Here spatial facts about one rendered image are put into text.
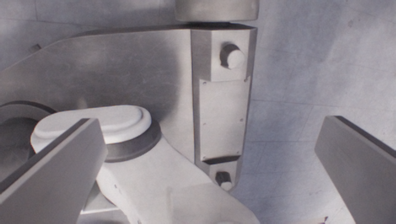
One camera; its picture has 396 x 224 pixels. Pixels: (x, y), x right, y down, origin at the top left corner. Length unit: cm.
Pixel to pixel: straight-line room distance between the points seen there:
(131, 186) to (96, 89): 26
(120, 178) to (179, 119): 25
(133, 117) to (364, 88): 97
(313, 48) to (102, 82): 68
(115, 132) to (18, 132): 21
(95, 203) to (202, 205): 29
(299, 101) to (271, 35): 30
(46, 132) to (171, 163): 21
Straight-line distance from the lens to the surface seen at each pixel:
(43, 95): 54
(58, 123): 41
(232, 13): 44
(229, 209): 23
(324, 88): 93
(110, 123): 36
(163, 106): 49
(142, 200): 29
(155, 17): 61
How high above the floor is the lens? 61
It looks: 60 degrees down
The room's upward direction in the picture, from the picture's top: 158 degrees clockwise
